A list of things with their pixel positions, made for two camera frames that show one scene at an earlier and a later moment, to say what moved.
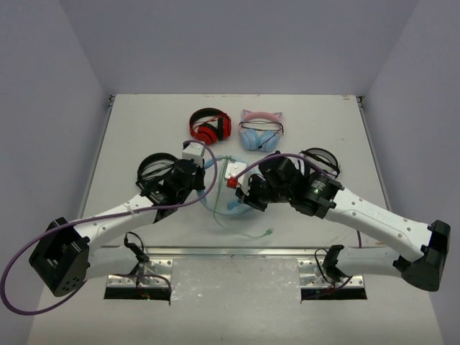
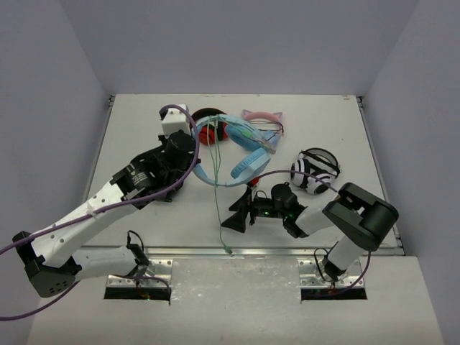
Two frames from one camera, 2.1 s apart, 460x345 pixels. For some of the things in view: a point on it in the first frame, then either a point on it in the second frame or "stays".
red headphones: [209, 126] stays
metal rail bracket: [133, 267] stays
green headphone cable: [227, 159] to [213, 124]
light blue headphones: [233, 210] to [246, 136]
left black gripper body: [198, 178] to [167, 180]
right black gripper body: [261, 193] to [265, 208]
